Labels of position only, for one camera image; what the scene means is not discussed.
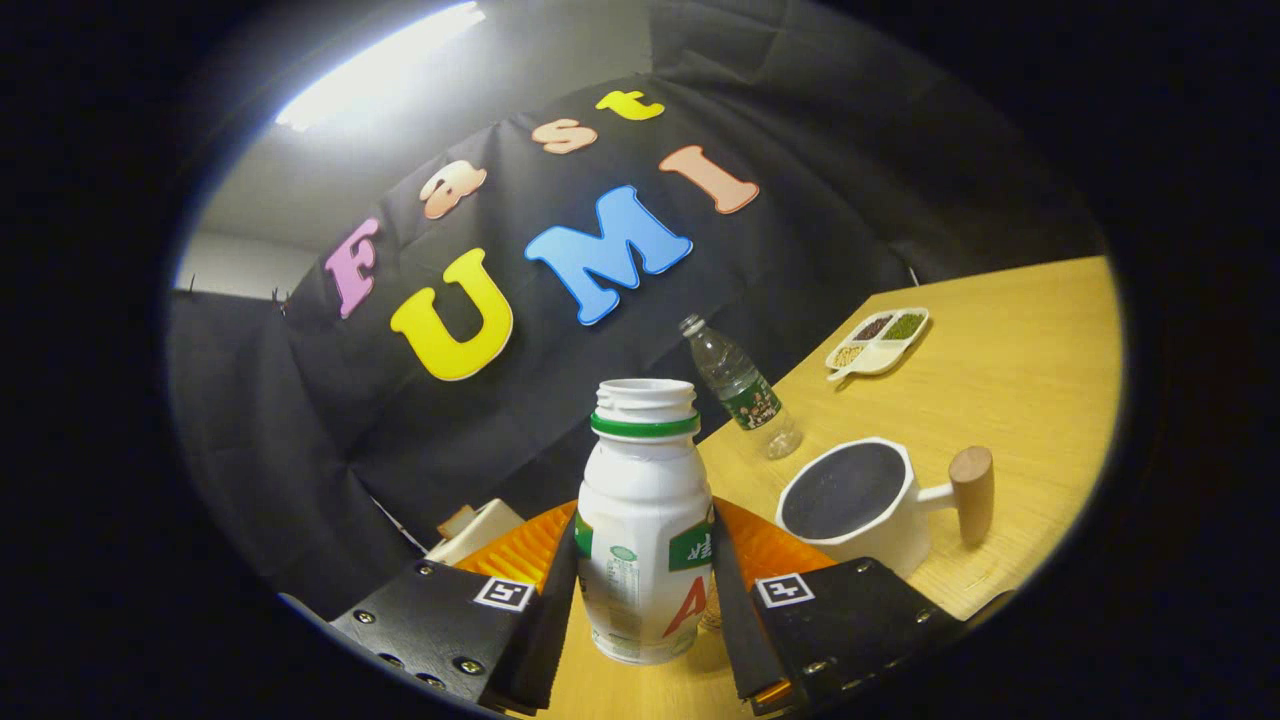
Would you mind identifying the ceiling light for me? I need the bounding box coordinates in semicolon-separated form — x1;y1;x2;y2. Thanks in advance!
275;0;488;133

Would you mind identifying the white juice bottle green collar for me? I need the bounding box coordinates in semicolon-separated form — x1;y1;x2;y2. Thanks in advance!
575;378;716;666

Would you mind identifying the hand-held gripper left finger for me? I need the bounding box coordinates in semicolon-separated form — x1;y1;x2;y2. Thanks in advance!
328;500;581;716

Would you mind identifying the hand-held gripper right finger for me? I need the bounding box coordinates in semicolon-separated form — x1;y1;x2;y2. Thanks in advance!
708;497;969;716

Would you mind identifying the black backdrop cloth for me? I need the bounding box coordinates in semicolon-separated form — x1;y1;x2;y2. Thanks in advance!
165;0;1111;621

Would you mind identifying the white divided dish with beans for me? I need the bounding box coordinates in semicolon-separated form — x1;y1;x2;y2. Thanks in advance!
825;307;931;383

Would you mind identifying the white cup wooden handle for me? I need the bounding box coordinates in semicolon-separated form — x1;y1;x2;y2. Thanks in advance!
775;437;996;581

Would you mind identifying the wooden table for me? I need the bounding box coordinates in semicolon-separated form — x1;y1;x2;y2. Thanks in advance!
500;255;1121;720

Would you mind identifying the clear plastic water bottle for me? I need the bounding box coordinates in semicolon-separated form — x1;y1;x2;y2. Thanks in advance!
679;313;804;461

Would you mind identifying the white toaster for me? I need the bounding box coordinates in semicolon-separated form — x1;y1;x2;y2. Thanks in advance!
425;498;528;567

